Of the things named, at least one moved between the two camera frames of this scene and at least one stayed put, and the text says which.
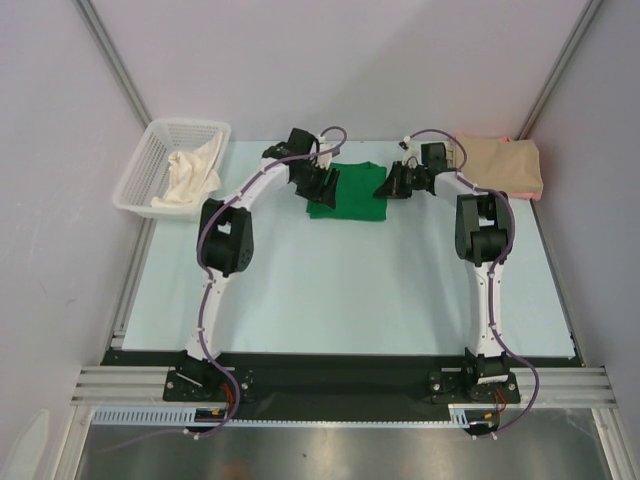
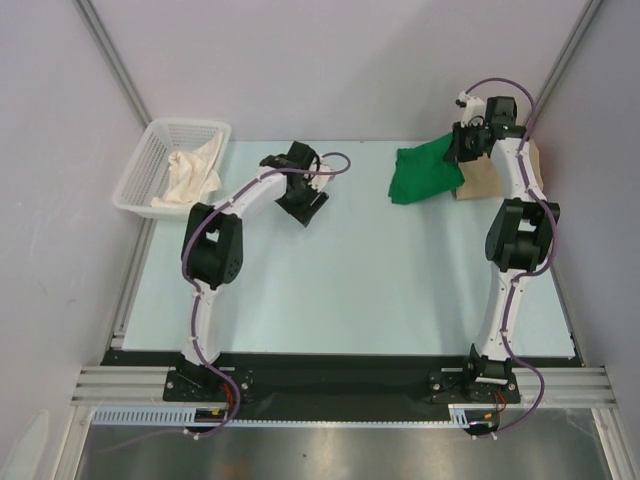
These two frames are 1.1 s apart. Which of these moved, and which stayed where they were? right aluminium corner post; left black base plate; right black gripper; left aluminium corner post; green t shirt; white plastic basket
Moved: right black gripper; green t shirt
Stayed: left aluminium corner post; right aluminium corner post; white plastic basket; left black base plate
